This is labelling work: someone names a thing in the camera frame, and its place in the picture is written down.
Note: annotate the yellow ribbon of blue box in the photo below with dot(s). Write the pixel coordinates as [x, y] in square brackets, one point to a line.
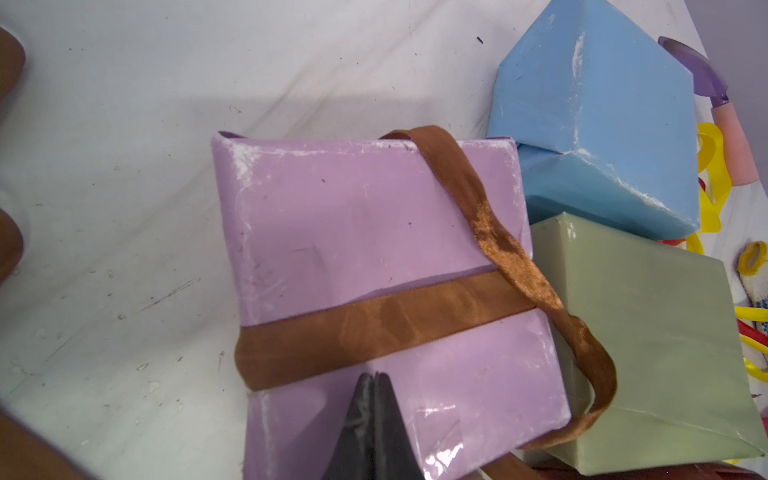
[711, 161]

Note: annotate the blue dotted work glove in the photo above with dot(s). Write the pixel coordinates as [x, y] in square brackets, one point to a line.
[752, 271]

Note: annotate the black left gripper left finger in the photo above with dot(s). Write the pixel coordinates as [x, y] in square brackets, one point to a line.
[353, 455]

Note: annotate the green gift box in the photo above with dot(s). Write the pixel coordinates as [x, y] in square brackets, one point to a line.
[666, 317]

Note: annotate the red ribbon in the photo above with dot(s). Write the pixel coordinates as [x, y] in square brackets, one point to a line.
[749, 336]

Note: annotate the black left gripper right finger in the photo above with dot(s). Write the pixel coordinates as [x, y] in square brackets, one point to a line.
[394, 458]

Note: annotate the purple trowel pink handle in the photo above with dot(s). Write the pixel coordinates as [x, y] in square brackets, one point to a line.
[708, 82]

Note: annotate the purple gift box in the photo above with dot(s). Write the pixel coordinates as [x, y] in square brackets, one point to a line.
[311, 225]

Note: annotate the red gift box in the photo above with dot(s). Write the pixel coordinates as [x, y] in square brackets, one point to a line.
[555, 469]

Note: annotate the light blue gift box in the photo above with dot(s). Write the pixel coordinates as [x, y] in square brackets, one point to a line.
[604, 121]

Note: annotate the brown ribbon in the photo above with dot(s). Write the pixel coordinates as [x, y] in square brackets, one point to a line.
[482, 178]
[24, 454]

